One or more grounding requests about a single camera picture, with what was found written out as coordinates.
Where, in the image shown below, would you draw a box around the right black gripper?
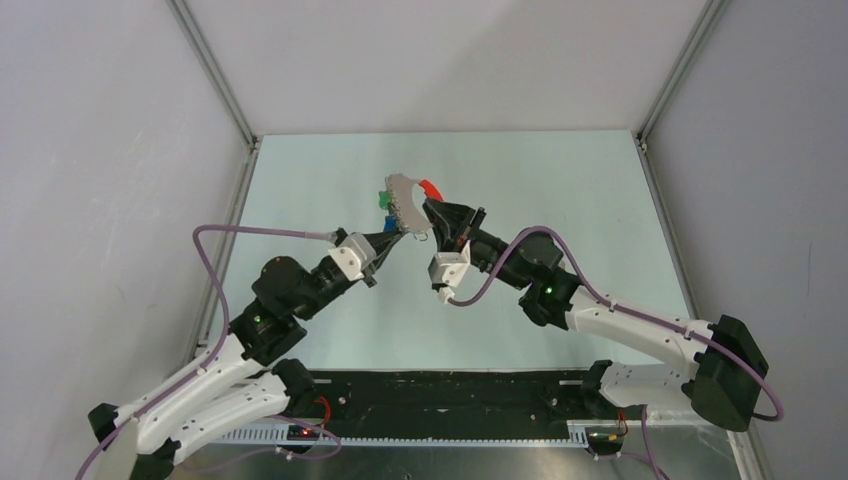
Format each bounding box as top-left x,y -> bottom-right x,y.
423,196 -> 529,291

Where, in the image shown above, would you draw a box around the green key tag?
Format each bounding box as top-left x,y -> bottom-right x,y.
378,191 -> 391,210

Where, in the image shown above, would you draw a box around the red-handled key organizer with rings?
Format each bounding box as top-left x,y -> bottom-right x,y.
385,173 -> 444,236

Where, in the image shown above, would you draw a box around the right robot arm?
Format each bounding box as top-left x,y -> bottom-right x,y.
423,199 -> 775,432

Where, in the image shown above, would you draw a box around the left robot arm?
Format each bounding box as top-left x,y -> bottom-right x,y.
76,228 -> 404,479

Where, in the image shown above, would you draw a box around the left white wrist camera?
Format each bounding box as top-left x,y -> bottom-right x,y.
328,232 -> 377,281

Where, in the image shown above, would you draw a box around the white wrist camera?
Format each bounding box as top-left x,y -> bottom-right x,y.
428,242 -> 471,304
328,232 -> 377,281

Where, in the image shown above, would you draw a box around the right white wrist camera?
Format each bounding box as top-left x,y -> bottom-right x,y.
428,242 -> 471,304

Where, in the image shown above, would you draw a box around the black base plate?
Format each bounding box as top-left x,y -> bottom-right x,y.
254,369 -> 664,442

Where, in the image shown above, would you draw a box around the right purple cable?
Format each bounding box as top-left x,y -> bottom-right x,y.
449,226 -> 785,423

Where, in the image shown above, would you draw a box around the purple cable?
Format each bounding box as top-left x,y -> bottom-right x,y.
449,226 -> 785,423
74,225 -> 339,480

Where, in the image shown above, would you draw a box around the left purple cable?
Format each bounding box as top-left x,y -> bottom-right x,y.
74,225 -> 339,480

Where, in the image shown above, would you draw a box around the grey cable duct rail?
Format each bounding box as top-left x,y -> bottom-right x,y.
212,422 -> 589,448

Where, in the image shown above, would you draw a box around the left aluminium frame post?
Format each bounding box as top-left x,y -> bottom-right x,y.
166,0 -> 258,151

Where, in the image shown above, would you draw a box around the aluminium frame post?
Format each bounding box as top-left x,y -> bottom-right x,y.
166,0 -> 258,151
635,0 -> 731,153

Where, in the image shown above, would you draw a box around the right aluminium frame post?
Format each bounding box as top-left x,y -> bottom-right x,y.
635,0 -> 731,153

